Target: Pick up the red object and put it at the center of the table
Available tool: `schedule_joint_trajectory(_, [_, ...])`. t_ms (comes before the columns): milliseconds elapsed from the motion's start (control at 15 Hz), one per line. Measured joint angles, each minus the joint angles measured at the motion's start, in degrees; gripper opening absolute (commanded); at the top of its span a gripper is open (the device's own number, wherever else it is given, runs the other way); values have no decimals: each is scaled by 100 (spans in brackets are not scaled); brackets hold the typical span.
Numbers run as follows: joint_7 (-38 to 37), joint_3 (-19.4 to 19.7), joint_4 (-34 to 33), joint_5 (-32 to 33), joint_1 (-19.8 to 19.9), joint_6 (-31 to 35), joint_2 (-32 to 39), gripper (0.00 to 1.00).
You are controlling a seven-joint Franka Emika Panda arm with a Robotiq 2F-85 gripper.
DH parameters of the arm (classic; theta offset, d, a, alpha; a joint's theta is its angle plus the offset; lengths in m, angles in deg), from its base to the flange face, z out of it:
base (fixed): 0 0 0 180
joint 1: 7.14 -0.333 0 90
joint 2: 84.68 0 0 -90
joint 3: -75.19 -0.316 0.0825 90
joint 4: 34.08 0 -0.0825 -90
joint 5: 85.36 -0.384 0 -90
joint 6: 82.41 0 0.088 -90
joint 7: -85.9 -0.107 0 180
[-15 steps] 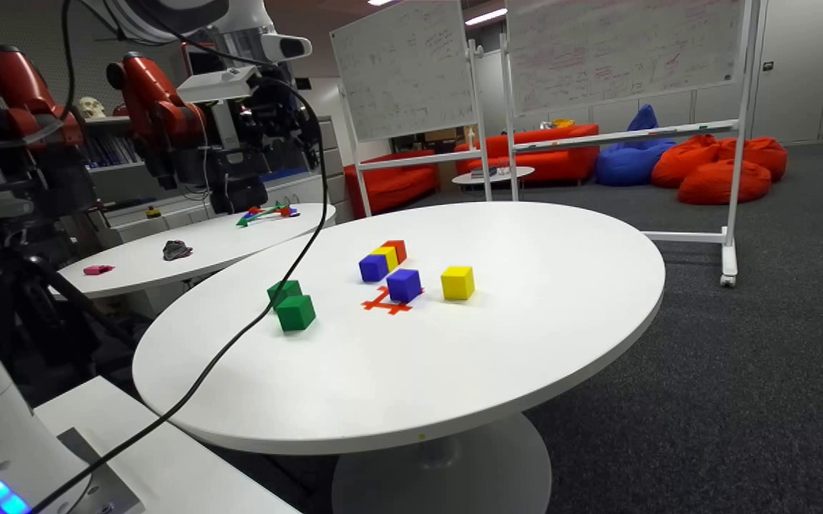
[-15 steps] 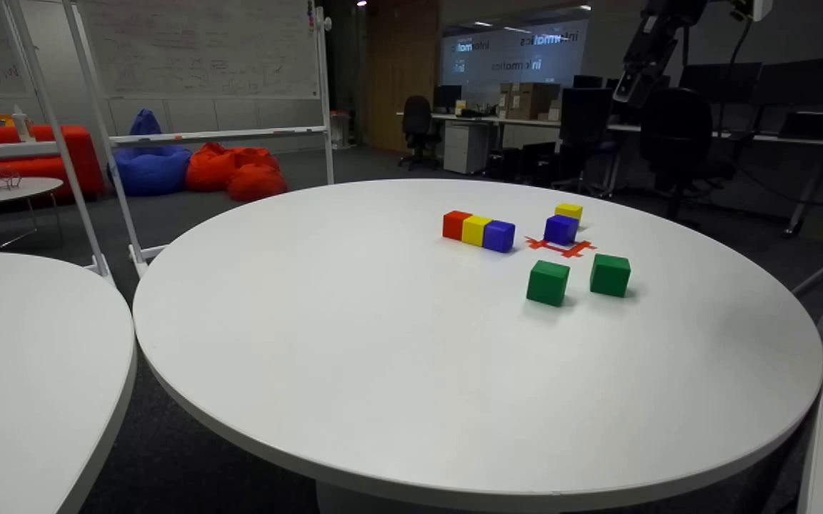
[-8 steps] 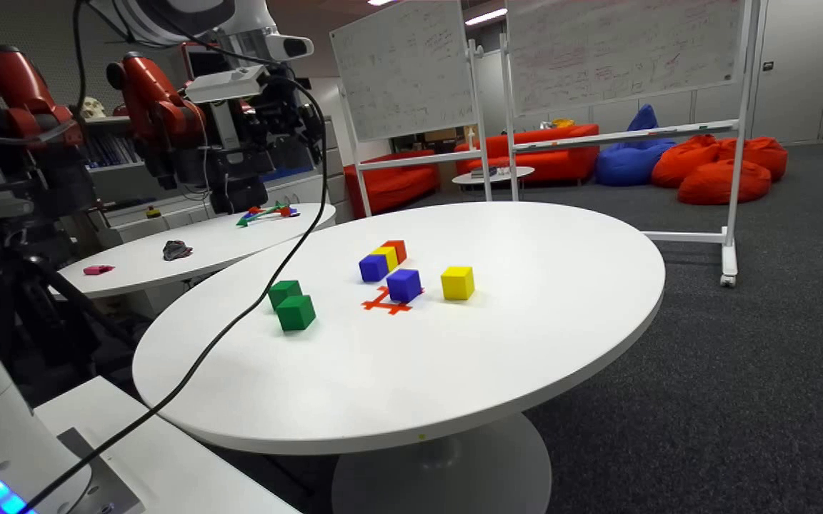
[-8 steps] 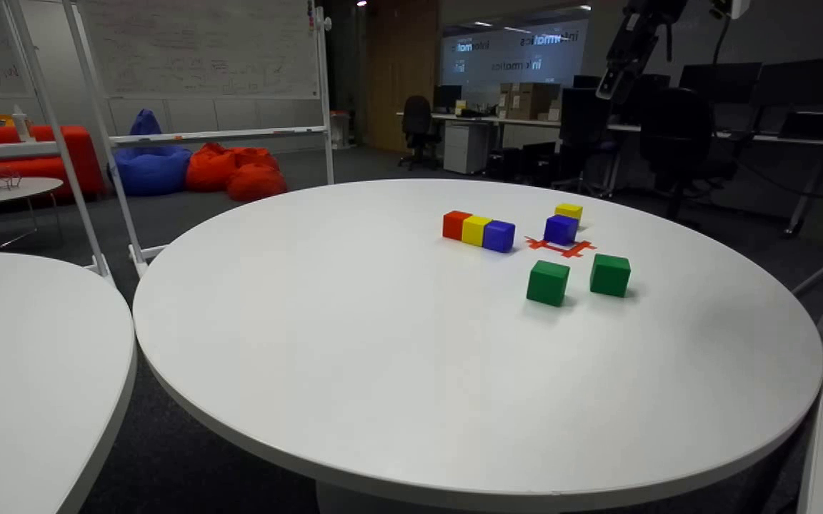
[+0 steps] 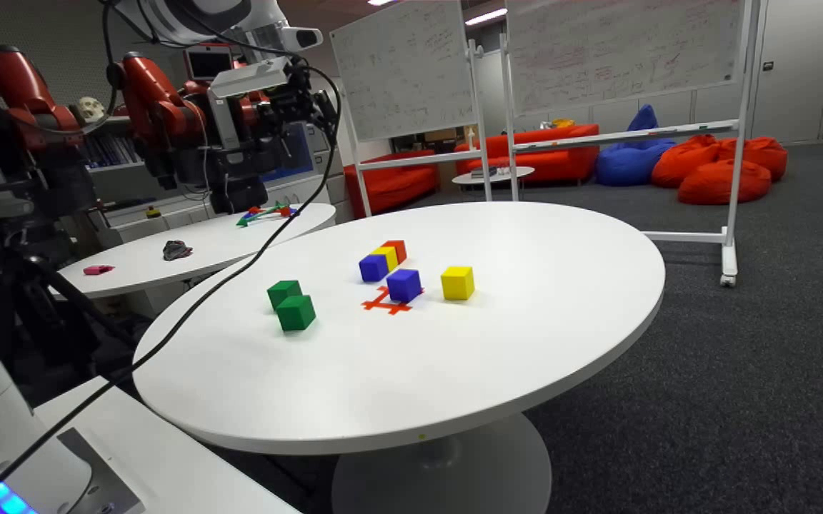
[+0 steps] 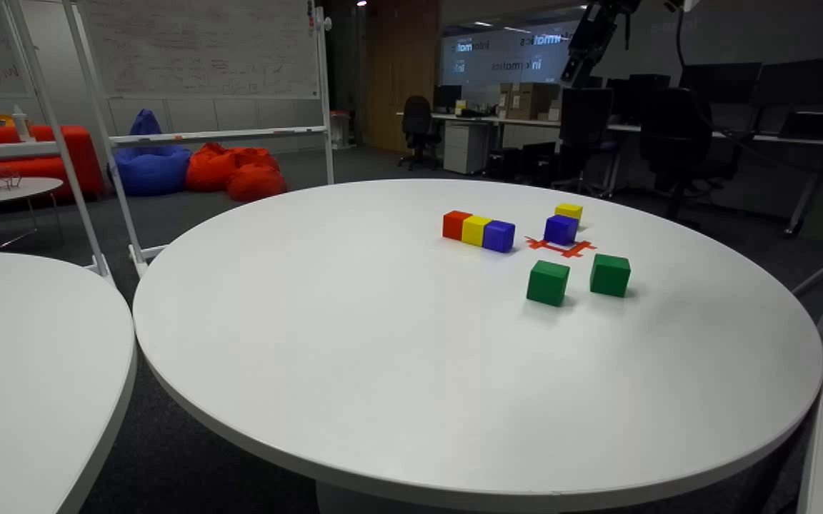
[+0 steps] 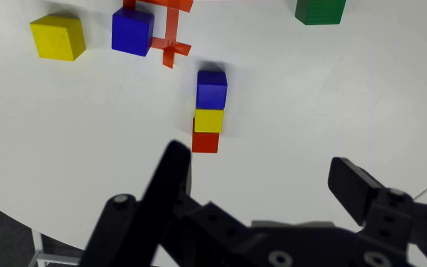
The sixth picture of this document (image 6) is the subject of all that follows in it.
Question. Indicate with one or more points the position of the grey desk with metal legs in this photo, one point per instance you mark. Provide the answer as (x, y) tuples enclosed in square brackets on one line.
[(793, 140)]

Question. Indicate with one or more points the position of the green cube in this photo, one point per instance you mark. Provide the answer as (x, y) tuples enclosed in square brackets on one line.
[(547, 284), (610, 274)]

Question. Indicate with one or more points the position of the red tape cross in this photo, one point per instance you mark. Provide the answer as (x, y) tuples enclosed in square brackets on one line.
[(571, 250)]

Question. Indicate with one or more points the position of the white round side table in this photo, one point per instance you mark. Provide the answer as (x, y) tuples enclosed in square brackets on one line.
[(20, 380)]

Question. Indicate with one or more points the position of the small round white table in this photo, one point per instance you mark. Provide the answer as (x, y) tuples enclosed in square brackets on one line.
[(12, 190)]

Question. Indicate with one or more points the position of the blue cube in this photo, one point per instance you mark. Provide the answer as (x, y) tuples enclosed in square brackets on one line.
[(497, 239), (561, 230)]

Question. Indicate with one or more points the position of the white office desk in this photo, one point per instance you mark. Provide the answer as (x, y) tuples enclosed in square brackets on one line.
[(464, 143)]

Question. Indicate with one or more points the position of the red sofa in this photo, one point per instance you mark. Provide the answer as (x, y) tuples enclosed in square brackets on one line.
[(87, 161)]

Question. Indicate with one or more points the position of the brown wooden pillar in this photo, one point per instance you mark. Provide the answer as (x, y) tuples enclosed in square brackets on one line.
[(401, 66)]

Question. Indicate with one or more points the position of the orange bean bag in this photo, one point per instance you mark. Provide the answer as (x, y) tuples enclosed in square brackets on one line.
[(258, 179), (210, 169)]

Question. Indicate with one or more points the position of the black partition screen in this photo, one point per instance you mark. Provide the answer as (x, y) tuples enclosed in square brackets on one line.
[(813, 87)]

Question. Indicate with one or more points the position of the blue bean bag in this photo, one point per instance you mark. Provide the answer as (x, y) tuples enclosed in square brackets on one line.
[(148, 169)]

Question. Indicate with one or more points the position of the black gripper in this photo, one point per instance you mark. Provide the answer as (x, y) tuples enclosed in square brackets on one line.
[(610, 23)]

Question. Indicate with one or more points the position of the yellow cube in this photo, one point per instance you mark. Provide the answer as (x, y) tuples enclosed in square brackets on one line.
[(475, 231), (570, 210)]

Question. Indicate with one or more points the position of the black computer monitor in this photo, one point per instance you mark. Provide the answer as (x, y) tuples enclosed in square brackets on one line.
[(447, 99)]

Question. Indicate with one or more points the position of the red cube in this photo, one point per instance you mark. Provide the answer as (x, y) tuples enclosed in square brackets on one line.
[(454, 226)]

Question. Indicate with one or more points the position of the clear plastic bottle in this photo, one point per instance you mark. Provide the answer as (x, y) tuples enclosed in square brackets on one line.
[(20, 124)]

